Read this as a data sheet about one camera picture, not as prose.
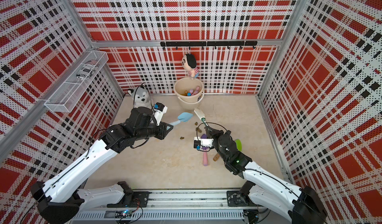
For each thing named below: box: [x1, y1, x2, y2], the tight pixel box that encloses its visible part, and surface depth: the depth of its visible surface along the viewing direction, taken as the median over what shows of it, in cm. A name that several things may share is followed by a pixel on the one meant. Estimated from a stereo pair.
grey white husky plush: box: [127, 84, 154, 110], surface depth 100 cm
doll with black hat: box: [181, 53, 200, 80], surface depth 94 cm
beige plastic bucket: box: [173, 77, 205, 111], surface depth 104 cm
